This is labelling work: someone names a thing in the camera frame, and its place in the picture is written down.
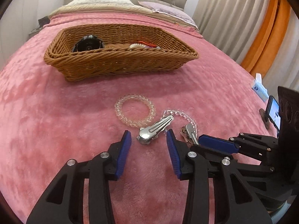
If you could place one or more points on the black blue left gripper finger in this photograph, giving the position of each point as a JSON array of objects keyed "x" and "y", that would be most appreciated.
[{"x": 62, "y": 200}]

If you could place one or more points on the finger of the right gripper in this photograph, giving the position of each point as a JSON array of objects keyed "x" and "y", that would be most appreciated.
[
  {"x": 258, "y": 147},
  {"x": 218, "y": 144}
]

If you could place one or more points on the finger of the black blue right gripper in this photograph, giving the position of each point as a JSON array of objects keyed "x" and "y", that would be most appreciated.
[{"x": 234, "y": 199}]

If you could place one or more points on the silver hair clip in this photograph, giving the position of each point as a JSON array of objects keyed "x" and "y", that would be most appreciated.
[
  {"x": 149, "y": 133},
  {"x": 189, "y": 134}
]

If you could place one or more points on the clear bead strand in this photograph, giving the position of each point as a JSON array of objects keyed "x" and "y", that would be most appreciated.
[{"x": 181, "y": 114}]

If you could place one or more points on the black smart watch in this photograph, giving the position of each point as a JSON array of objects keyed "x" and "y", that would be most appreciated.
[{"x": 88, "y": 43}]

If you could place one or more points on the smartphone on stand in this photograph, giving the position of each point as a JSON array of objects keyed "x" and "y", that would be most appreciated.
[{"x": 271, "y": 114}]

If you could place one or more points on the white blue packet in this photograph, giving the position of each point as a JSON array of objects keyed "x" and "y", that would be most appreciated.
[{"x": 258, "y": 87}]

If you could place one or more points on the pink plush blanket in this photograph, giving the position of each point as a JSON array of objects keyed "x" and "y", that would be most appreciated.
[{"x": 46, "y": 120}]

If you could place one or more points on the orange curtain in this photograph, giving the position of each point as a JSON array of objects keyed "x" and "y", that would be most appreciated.
[{"x": 268, "y": 41}]

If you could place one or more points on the beige curtain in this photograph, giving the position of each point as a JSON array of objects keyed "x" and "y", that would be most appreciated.
[{"x": 232, "y": 25}]

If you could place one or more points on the brown wicker basket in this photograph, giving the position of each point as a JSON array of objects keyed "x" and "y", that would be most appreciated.
[{"x": 128, "y": 49}]

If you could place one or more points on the lilac pillow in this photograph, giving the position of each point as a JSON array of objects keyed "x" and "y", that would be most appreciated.
[{"x": 168, "y": 10}]

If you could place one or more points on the beige quilt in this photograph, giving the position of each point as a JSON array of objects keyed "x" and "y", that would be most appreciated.
[{"x": 130, "y": 9}]

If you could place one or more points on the bedside table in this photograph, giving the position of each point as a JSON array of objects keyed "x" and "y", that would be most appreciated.
[{"x": 34, "y": 32}]

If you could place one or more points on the black device on nightstand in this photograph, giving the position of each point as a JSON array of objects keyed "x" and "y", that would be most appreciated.
[{"x": 43, "y": 21}]

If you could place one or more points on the white dotted pillow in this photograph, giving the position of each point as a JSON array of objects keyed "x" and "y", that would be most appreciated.
[{"x": 94, "y": 2}]

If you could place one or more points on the white wardrobe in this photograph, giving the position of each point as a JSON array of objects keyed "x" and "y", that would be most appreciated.
[{"x": 19, "y": 20}]

